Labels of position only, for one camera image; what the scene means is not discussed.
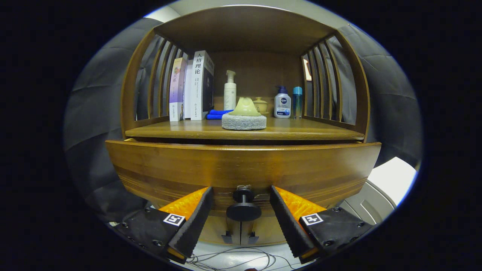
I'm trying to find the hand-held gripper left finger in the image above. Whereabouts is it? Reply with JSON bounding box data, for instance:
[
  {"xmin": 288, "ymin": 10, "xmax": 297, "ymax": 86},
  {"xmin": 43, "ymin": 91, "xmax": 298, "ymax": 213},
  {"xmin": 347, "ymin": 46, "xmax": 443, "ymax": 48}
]
[{"xmin": 113, "ymin": 186, "xmax": 214, "ymax": 264}]

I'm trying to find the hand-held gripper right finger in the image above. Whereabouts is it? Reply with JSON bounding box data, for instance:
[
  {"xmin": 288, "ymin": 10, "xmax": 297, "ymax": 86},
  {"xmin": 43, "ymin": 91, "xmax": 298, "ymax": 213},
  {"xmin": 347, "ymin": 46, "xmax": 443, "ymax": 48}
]
[{"xmin": 269, "ymin": 185, "xmax": 377, "ymax": 264}]

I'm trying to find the wooden drawer with black knob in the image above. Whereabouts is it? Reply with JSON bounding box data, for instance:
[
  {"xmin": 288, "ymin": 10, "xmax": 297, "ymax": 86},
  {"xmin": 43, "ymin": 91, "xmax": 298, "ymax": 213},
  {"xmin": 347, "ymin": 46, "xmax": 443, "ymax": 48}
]
[{"xmin": 105, "ymin": 139, "xmax": 381, "ymax": 222}]

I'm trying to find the grey scrub pad yellow handle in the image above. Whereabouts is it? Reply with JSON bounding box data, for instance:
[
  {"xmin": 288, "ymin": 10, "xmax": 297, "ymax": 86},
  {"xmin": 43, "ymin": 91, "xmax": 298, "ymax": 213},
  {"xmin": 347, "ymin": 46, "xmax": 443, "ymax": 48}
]
[{"xmin": 221, "ymin": 97, "xmax": 267, "ymax": 131}]

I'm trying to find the wooden countertop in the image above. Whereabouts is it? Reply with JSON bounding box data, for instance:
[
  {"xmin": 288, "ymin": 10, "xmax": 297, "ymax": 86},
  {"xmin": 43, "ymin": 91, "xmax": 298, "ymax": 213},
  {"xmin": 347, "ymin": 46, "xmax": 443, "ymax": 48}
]
[{"xmin": 125, "ymin": 116, "xmax": 365, "ymax": 142}]

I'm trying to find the white grooved side cabinet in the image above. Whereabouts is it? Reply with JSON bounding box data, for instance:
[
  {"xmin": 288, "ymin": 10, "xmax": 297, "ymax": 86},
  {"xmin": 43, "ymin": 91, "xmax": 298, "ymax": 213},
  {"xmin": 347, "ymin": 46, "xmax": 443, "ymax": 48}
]
[{"xmin": 337, "ymin": 156, "xmax": 418, "ymax": 226}]

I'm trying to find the brown wooden cabinet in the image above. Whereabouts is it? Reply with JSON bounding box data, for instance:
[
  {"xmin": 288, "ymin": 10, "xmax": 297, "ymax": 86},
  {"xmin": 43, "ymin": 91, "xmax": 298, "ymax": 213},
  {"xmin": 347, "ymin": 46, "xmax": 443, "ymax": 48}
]
[{"xmin": 120, "ymin": 5, "xmax": 371, "ymax": 247}]

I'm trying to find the blue folded cloth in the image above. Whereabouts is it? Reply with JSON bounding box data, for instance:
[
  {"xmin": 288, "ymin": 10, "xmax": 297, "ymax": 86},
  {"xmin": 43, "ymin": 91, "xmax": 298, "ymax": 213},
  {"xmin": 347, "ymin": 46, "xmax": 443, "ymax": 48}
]
[{"xmin": 206, "ymin": 109, "xmax": 234, "ymax": 120}]

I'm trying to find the white bottle with blue cap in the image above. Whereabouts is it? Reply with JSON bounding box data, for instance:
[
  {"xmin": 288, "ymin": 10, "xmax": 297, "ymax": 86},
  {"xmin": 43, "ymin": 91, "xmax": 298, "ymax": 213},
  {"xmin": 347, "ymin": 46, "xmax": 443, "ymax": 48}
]
[{"xmin": 274, "ymin": 86, "xmax": 292, "ymax": 119}]

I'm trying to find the teal slim bottle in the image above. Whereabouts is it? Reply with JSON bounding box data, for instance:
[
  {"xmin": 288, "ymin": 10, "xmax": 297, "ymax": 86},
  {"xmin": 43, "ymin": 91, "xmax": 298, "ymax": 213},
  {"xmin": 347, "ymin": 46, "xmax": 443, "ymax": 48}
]
[{"xmin": 293, "ymin": 87, "xmax": 303, "ymax": 119}]

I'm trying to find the yellow lidded teacup with saucer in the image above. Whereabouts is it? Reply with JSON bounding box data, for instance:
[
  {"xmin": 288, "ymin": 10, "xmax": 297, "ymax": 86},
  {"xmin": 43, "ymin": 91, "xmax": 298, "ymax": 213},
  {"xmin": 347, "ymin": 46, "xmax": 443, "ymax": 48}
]
[{"xmin": 253, "ymin": 97, "xmax": 270, "ymax": 116}]

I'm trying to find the thin white book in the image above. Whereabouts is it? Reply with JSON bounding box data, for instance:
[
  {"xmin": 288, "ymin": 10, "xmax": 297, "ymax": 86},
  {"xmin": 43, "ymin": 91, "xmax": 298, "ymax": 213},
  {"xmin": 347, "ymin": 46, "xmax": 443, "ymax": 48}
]
[{"xmin": 183, "ymin": 59, "xmax": 194, "ymax": 119}]

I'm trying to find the white pump bottle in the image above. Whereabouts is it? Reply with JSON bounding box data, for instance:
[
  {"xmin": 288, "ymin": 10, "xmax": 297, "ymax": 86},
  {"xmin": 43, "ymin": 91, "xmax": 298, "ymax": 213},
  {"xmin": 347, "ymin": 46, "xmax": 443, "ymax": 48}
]
[{"xmin": 224, "ymin": 70, "xmax": 237, "ymax": 111}]

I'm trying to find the white and black book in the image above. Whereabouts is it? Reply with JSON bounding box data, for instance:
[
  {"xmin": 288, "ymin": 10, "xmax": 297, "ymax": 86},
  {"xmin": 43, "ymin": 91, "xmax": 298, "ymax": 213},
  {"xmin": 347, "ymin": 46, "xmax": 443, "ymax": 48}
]
[{"xmin": 190, "ymin": 50, "xmax": 215, "ymax": 121}]

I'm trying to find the purple paperback book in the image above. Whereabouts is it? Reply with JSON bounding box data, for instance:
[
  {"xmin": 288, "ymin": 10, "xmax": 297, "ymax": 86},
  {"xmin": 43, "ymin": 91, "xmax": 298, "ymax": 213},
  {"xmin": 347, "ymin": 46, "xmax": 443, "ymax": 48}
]
[{"xmin": 169, "ymin": 57, "xmax": 188, "ymax": 122}]

